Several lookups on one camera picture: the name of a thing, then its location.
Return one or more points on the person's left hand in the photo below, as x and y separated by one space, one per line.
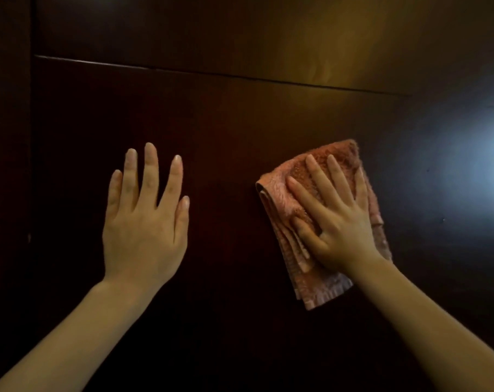
143 240

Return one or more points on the person's right hand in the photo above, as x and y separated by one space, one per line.
345 236

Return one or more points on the person's left middle finger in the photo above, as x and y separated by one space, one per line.
151 171

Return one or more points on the person's left thumb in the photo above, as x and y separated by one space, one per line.
182 218

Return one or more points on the person's left little finger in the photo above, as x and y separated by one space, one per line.
114 191

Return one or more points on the person's right little finger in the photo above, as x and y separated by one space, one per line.
362 189

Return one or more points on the person's right thumb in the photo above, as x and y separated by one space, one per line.
306 234

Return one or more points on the person's right middle finger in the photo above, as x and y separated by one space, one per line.
320 179

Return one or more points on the pink terry cleaning cloth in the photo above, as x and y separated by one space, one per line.
279 191

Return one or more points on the person's left forearm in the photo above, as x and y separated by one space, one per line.
67 342

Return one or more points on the person's right forearm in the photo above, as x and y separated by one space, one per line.
431 330

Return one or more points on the dark wooden door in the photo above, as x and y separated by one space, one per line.
247 110

